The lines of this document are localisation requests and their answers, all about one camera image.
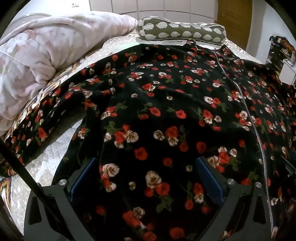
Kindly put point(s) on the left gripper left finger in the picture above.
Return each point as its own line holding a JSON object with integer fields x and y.
{"x": 57, "y": 219}

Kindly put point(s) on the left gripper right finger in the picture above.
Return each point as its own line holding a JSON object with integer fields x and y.
{"x": 243, "y": 210}

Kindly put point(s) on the black floral zip garment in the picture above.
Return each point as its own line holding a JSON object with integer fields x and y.
{"x": 149, "y": 112}

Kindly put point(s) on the cluttered shelf unit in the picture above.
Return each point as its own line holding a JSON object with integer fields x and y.
{"x": 281, "y": 57}

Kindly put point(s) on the pink floral folded duvet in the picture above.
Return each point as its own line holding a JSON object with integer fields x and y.
{"x": 33, "y": 52}

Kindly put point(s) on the round headboard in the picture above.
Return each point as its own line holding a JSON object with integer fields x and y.
{"x": 22, "y": 20}

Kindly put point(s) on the wooden door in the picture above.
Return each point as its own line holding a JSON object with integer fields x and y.
{"x": 236, "y": 17}

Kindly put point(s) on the olive hedgehog pattern pillow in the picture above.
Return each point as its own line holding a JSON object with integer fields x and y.
{"x": 157, "y": 29}

